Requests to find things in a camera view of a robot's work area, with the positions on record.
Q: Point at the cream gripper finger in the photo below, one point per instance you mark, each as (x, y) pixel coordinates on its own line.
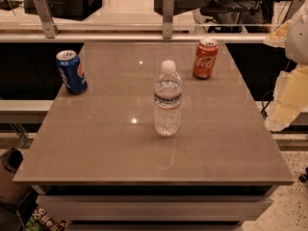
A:
(290, 98)
(278, 38)

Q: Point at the red coke can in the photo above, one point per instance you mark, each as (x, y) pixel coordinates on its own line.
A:
(205, 58)

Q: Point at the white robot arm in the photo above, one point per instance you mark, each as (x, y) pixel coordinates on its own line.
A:
(297, 37)

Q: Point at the blue pepsi can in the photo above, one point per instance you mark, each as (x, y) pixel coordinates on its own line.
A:
(72, 72)

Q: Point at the black office chair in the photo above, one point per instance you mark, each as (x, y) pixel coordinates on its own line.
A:
(230, 16)

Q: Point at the clear plastic water bottle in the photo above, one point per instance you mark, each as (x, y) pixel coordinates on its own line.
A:
(167, 99)

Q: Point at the black box on counter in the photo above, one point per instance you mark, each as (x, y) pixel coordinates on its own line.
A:
(64, 0)

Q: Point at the grey table drawer cabinet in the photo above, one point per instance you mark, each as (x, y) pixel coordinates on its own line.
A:
(155, 209)

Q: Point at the green snack bag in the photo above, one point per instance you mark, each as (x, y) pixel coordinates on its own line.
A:
(40, 220)

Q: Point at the brown bin with hole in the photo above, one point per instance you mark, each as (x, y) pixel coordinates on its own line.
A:
(10, 192)

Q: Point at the middle metal rail bracket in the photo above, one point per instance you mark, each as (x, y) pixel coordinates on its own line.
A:
(168, 9)

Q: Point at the metal rail bracket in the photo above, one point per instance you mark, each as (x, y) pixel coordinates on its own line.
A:
(49, 27)
(168, 9)

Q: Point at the left metal rail bracket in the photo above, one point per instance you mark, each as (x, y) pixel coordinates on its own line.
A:
(49, 27)

